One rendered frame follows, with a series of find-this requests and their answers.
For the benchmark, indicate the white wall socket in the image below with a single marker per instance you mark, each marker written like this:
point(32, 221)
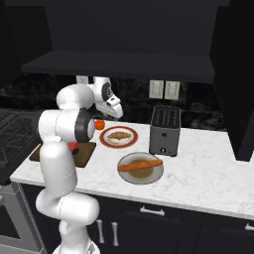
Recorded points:
point(156, 89)
point(82, 79)
point(172, 90)

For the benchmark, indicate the orange tomato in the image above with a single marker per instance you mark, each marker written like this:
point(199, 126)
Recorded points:
point(100, 124)

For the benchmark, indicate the dark cupboard door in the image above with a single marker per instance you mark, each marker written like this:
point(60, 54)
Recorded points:
point(96, 231)
point(149, 239)

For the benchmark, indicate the brown wooden cutting board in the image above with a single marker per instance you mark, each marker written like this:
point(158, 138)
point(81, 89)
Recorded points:
point(82, 152)

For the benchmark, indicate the silver oven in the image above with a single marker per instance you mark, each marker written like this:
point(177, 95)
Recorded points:
point(13, 221)

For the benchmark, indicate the grey toaster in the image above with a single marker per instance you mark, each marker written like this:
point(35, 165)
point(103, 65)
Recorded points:
point(164, 130)

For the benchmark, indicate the black gas hob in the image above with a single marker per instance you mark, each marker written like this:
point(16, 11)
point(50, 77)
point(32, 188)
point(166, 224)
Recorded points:
point(15, 132)

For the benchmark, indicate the dark tall cabinet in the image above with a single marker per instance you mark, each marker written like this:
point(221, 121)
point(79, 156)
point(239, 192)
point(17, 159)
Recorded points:
point(236, 79)

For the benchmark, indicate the grey plate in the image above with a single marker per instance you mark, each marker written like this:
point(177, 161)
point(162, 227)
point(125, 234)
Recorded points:
point(145, 177)

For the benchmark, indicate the golden croissant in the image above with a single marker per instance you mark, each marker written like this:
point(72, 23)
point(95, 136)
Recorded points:
point(119, 135)

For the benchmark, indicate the orange baguette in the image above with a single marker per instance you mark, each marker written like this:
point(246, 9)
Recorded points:
point(140, 164)

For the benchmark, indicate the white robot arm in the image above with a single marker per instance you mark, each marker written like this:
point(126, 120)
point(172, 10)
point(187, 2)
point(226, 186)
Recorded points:
point(56, 165)

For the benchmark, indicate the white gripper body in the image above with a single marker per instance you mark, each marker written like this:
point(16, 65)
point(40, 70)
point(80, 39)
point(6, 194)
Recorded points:
point(110, 106)

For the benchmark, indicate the red object on board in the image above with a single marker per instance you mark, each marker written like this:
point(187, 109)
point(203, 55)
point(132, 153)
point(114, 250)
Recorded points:
point(74, 147)

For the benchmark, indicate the dark drawer front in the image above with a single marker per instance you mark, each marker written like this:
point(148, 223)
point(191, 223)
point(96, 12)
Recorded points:
point(229, 228)
point(149, 211)

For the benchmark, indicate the red-rimmed plate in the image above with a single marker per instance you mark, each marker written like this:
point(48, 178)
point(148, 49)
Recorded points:
point(105, 140)

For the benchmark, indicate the dark wall cabinet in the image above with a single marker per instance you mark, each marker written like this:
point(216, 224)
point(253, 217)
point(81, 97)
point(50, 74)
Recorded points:
point(125, 39)

